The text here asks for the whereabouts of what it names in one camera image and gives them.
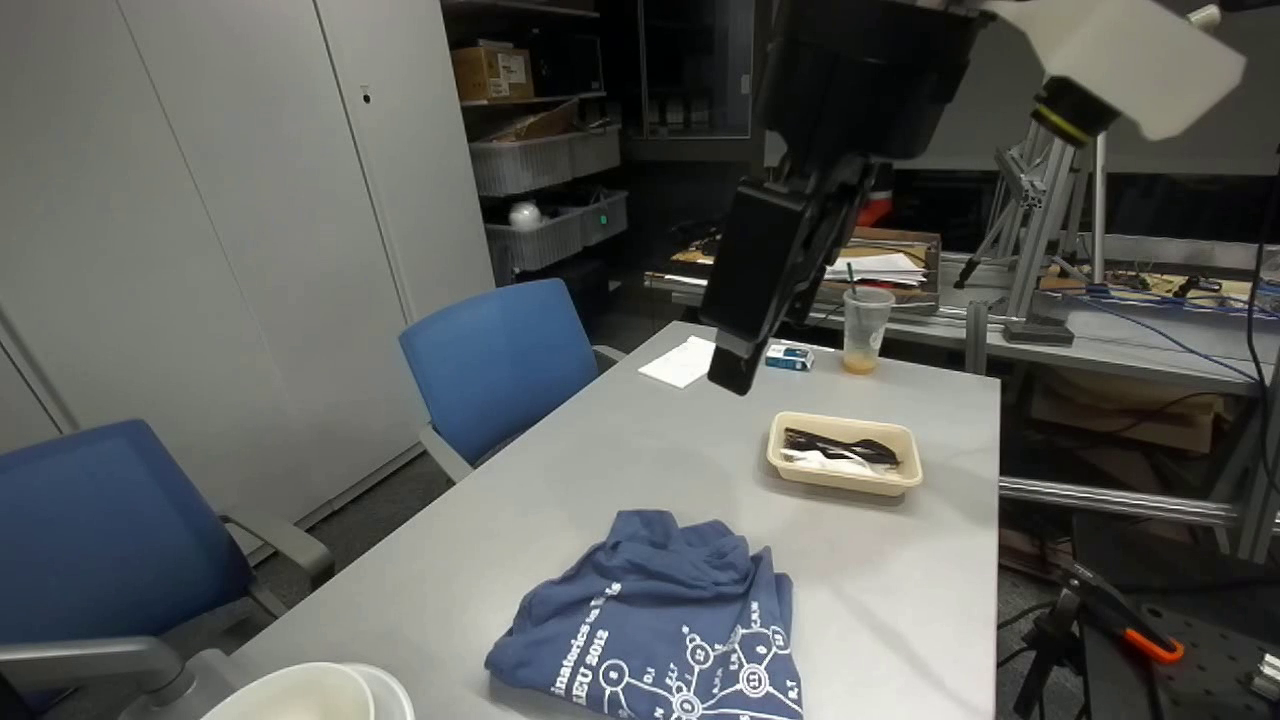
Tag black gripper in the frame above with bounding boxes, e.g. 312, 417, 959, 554
700, 0, 993, 399

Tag blue printed t-shirt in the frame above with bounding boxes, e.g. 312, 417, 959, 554
479, 510, 809, 720

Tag small blue white box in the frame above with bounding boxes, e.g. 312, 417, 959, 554
765, 342, 815, 375

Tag clear plastic cup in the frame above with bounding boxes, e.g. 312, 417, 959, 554
838, 286, 899, 375

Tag brown wooden board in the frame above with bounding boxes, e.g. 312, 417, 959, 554
673, 226, 945, 312

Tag white paper sheet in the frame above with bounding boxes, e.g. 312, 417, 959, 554
637, 332, 723, 394

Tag black plastic cutlery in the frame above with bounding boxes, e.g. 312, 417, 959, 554
779, 423, 905, 471

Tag white plastic cutlery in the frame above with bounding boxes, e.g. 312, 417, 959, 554
776, 446, 856, 480

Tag dark glass door cabinet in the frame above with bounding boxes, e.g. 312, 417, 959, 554
626, 0, 767, 169

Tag grey storage bin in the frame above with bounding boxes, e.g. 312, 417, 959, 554
483, 188, 631, 282
466, 120, 626, 200

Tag beige plastic tray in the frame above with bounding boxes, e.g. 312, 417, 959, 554
765, 408, 928, 500

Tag dark shelf unit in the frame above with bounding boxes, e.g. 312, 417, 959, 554
439, 0, 631, 290

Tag blue office chair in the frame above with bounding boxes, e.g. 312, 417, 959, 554
394, 278, 607, 486
0, 417, 337, 720

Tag brown cardboard box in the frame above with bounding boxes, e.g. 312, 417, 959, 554
1025, 375, 1230, 455

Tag grey workbench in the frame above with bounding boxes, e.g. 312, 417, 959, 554
642, 232, 1280, 394

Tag black tripod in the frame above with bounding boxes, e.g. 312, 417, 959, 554
1004, 578, 1093, 720

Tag white plate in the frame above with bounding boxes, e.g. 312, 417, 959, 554
350, 664, 419, 720

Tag grey metal cabinet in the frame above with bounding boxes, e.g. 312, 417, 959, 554
0, 0, 500, 536

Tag silver metal connector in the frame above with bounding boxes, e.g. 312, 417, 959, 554
1249, 648, 1280, 710

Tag white bowl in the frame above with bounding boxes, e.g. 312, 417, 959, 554
197, 662, 391, 720

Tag aluminium tripod frame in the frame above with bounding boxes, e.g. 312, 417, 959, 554
953, 112, 1111, 350

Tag aluminium frame rail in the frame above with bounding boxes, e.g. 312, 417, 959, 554
996, 372, 1280, 566

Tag orange handled clamp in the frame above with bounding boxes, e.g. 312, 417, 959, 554
1055, 558, 1188, 673

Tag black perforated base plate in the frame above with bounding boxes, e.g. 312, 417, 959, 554
1075, 616, 1280, 720

